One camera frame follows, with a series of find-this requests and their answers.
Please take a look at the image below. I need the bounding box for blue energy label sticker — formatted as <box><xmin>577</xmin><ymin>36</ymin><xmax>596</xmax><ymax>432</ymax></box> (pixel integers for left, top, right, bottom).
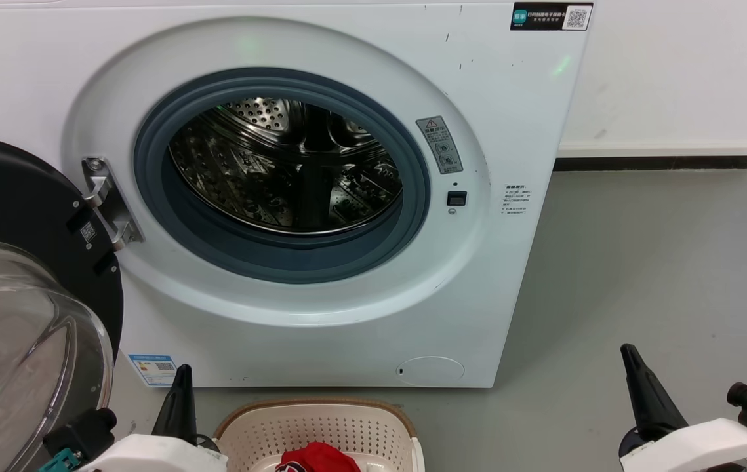
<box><xmin>127</xmin><ymin>354</ymin><xmax>177</xmax><ymax>387</ymax></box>

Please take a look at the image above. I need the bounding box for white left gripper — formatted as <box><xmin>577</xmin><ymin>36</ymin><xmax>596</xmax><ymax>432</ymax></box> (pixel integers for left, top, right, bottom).
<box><xmin>78</xmin><ymin>364</ymin><xmax>228</xmax><ymax>472</ymax></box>

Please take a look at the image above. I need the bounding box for silver metal door hinge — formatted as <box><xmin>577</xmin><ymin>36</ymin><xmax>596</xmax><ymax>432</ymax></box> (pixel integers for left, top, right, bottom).
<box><xmin>81</xmin><ymin>156</ymin><xmax>144</xmax><ymax>253</ymax></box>

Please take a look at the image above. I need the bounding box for black washer door with glass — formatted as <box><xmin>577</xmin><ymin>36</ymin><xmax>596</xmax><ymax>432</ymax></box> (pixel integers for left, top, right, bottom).
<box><xmin>0</xmin><ymin>132</ymin><xmax>125</xmax><ymax>472</ymax></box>

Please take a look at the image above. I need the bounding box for white and black baseboard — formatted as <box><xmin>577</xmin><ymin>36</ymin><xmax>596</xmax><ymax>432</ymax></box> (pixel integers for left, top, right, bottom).
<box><xmin>554</xmin><ymin>139</ymin><xmax>747</xmax><ymax>172</ymax></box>

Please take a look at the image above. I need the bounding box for round white filter cover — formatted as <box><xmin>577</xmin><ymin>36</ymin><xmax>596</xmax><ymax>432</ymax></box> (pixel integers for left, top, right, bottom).
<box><xmin>396</xmin><ymin>356</ymin><xmax>466</xmax><ymax>386</ymax></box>

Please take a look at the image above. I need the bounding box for black QR code sticker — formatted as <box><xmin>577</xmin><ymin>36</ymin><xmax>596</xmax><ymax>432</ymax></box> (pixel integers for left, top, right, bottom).
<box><xmin>510</xmin><ymin>3</ymin><xmax>594</xmax><ymax>31</ymax></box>

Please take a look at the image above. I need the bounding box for grey warning label sticker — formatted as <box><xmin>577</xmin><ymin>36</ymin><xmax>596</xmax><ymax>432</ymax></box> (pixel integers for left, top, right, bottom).
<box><xmin>416</xmin><ymin>117</ymin><xmax>464</xmax><ymax>175</ymax></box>

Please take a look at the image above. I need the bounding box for printed instruction text label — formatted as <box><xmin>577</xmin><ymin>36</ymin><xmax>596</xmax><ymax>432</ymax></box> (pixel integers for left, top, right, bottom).
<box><xmin>503</xmin><ymin>184</ymin><xmax>529</xmax><ymax>216</ymax></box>

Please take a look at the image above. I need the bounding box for red garment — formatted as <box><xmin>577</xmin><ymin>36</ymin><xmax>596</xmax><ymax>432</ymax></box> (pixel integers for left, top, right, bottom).
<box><xmin>275</xmin><ymin>441</ymin><xmax>362</xmax><ymax>472</ymax></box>

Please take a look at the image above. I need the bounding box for cream plastic laundry basket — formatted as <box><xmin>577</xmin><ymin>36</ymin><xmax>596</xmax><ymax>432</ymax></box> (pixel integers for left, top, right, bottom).
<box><xmin>214</xmin><ymin>397</ymin><xmax>425</xmax><ymax>472</ymax></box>

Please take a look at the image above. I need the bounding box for white front-load washing machine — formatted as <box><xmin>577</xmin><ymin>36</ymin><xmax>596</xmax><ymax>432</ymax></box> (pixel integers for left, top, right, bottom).
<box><xmin>0</xmin><ymin>0</ymin><xmax>594</xmax><ymax>389</ymax></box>

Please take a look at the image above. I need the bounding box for stainless steel washing machine drum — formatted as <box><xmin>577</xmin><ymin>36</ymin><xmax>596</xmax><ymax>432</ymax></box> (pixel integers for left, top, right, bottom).
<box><xmin>169</xmin><ymin>97</ymin><xmax>404</xmax><ymax>235</ymax></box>

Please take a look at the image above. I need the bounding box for grey rubber door gasket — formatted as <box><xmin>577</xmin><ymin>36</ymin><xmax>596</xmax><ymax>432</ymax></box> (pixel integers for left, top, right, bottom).
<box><xmin>133</xmin><ymin>67</ymin><xmax>431</xmax><ymax>285</ymax></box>

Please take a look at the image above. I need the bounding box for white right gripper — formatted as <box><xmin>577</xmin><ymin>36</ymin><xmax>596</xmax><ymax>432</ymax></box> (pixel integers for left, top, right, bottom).
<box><xmin>619</xmin><ymin>343</ymin><xmax>747</xmax><ymax>472</ymax></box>

